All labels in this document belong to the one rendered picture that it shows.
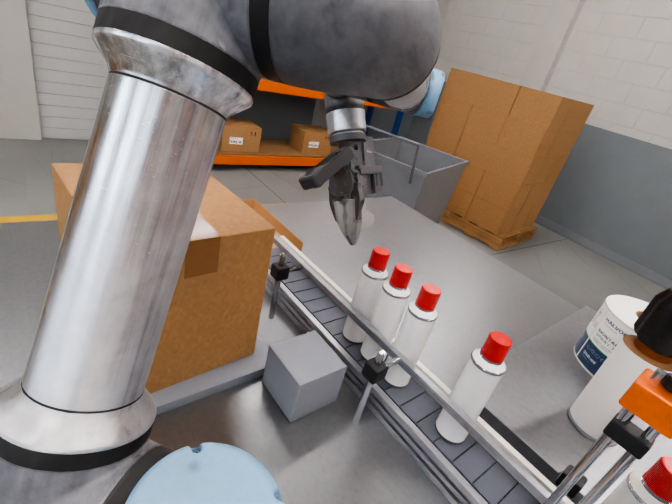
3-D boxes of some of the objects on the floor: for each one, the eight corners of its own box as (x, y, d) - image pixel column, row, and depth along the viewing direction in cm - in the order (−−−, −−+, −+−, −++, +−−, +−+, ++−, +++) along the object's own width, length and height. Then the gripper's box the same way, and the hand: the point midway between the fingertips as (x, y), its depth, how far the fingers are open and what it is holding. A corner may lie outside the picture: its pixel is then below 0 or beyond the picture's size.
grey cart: (375, 220, 373) (406, 117, 328) (435, 249, 346) (478, 141, 301) (318, 244, 304) (347, 118, 259) (387, 283, 277) (433, 149, 232)
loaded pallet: (531, 239, 428) (601, 106, 363) (495, 251, 374) (569, 98, 309) (443, 194, 499) (488, 76, 434) (402, 199, 445) (446, 66, 380)
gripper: (382, 132, 77) (392, 241, 79) (351, 141, 84) (361, 241, 86) (349, 129, 71) (360, 246, 73) (319, 140, 78) (330, 246, 80)
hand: (349, 239), depth 78 cm, fingers closed
